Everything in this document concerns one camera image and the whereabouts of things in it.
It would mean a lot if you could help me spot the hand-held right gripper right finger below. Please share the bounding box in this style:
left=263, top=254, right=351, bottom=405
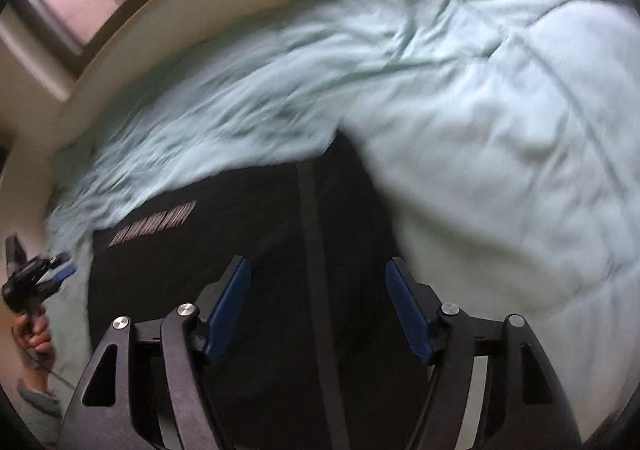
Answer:
left=385, top=257, right=583, bottom=450

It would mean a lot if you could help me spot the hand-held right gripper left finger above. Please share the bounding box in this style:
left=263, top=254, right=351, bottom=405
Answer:
left=57, top=255, right=252, bottom=450

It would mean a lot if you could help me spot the black hooded jacket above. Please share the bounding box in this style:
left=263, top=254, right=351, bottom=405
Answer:
left=87, top=130, right=481, bottom=450

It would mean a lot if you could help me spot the person's left forearm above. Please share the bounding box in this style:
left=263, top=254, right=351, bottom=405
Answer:
left=15, top=376, right=64, bottom=442

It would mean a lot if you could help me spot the person's left hand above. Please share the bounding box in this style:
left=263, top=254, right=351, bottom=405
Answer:
left=12, top=314, right=54, bottom=370

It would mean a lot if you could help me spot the light blue duvet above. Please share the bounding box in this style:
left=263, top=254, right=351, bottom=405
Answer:
left=45, top=0, right=640, bottom=446

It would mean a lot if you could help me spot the thin black cable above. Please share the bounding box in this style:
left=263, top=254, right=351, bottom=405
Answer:
left=20, top=345, right=77, bottom=392

